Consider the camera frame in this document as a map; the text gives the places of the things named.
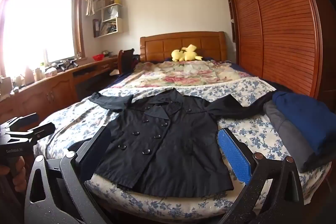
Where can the black buttoned coat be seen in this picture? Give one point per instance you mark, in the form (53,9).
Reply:
(170,150)

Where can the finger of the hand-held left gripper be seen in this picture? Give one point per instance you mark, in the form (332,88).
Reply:
(21,123)
(39,132)

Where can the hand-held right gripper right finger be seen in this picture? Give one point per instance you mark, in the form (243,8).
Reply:
(233,155)

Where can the wooden framed window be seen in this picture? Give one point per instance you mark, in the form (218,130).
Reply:
(39,24)

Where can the pale bottle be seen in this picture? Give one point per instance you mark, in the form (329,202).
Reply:
(29,75)

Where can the white paper bag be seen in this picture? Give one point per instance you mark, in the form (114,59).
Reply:
(111,12)

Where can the pink floral blanket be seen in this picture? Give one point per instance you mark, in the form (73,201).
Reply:
(162,77)

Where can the yellow plush toy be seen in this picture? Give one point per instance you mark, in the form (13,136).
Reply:
(183,54)

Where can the red bowl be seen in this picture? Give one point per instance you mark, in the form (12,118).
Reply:
(98,57)

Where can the wooden chair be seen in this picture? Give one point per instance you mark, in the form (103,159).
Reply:
(127,60)

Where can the folded grey garment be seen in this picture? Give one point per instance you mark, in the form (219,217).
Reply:
(283,132)

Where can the white wall shelf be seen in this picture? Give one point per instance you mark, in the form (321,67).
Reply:
(123,26)

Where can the blue floral bedsheet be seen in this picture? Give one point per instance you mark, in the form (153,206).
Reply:
(78,121)

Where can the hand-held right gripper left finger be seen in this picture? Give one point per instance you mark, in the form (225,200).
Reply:
(95,153)

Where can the folded blue garment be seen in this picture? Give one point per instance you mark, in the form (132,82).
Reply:
(307,119)

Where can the black metal device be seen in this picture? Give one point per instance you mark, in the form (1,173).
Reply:
(64,65)

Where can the person's left hand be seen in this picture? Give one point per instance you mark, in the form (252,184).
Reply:
(20,171)

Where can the wooden slatted wardrobe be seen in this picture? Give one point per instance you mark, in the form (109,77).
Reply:
(278,29)

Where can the wooden headboard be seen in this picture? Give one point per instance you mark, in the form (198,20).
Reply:
(157,47)

